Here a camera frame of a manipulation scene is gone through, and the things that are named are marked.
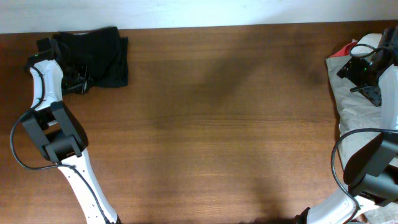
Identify black shorts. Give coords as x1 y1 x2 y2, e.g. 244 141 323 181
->
53 26 129 88

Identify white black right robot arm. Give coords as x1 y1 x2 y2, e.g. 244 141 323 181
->
293 28 397 223

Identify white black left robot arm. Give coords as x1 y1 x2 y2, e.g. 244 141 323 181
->
19 38 121 223

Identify grey shorts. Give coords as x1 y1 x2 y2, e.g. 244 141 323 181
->
326 56 382 168

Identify red cloth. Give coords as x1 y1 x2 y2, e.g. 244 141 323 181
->
330 41 358 58

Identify white cloth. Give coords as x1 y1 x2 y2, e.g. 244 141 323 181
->
350 34 382 57

